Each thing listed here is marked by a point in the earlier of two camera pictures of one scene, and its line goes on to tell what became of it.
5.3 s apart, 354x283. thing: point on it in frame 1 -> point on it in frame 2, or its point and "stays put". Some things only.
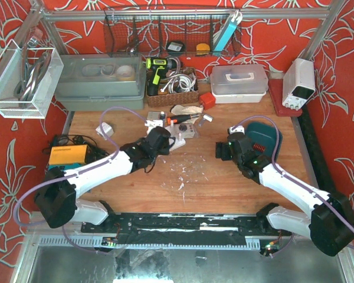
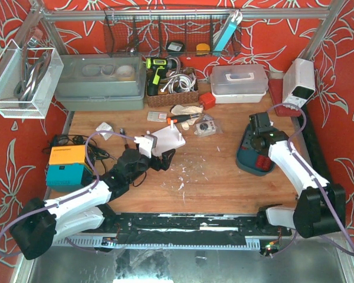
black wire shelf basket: (174, 30) stays put
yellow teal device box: (68, 157) stays put
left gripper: (167, 141) -> (158, 161)
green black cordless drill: (158, 68) stays put
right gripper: (221, 151) -> (251, 140)
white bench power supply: (298, 82) stays put
